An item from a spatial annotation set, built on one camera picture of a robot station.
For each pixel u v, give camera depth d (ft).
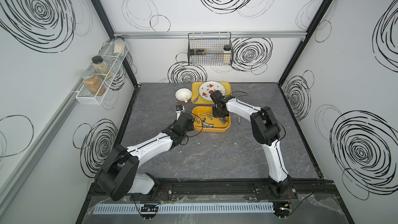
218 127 3.10
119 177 1.37
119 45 2.84
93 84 2.11
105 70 2.38
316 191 2.48
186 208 2.53
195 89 3.79
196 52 3.07
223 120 3.22
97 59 2.27
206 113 3.35
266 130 1.89
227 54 2.75
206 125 3.17
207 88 3.79
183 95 3.66
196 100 3.60
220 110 2.52
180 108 2.52
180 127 2.17
